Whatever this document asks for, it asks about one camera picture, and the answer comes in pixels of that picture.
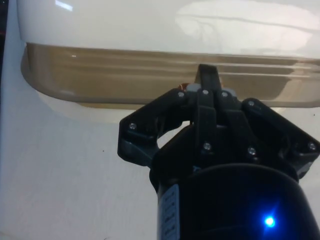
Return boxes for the cream box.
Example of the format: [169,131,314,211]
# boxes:
[19,41,320,123]

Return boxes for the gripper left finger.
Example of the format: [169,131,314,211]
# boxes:
[117,63,218,168]

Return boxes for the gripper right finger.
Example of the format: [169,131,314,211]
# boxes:
[214,74,320,180]

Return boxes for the rounded box lid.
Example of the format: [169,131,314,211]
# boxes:
[16,0,320,62]

